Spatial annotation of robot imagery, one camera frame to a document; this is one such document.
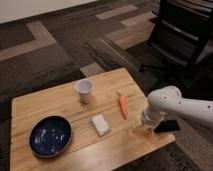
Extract orange carrot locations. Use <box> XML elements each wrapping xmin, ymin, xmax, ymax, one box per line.
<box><xmin>116</xmin><ymin>92</ymin><xmax>128</xmax><ymax>120</ymax></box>

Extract white rectangular eraser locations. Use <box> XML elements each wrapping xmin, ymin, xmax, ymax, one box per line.
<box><xmin>91</xmin><ymin>114</ymin><xmax>111</xmax><ymax>136</ymax></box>

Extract black office chair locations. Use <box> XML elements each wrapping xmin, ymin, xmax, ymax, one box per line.
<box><xmin>138</xmin><ymin>0</ymin><xmax>213</xmax><ymax>88</ymax></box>

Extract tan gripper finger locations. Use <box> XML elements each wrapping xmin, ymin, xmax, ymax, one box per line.
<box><xmin>133</xmin><ymin>116</ymin><xmax>143</xmax><ymax>128</ymax></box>

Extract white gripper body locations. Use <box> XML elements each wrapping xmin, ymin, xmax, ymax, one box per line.
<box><xmin>142</xmin><ymin>108</ymin><xmax>165</xmax><ymax>129</ymax></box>

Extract white paper cup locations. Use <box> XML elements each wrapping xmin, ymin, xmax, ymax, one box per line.
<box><xmin>75</xmin><ymin>79</ymin><xmax>94</xmax><ymax>104</ymax></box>

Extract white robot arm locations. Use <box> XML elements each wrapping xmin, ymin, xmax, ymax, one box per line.
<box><xmin>133</xmin><ymin>86</ymin><xmax>213</xmax><ymax>129</ymax></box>

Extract dark blue bowl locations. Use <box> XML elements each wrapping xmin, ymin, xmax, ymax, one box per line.
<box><xmin>29</xmin><ymin>115</ymin><xmax>73</xmax><ymax>158</ymax></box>

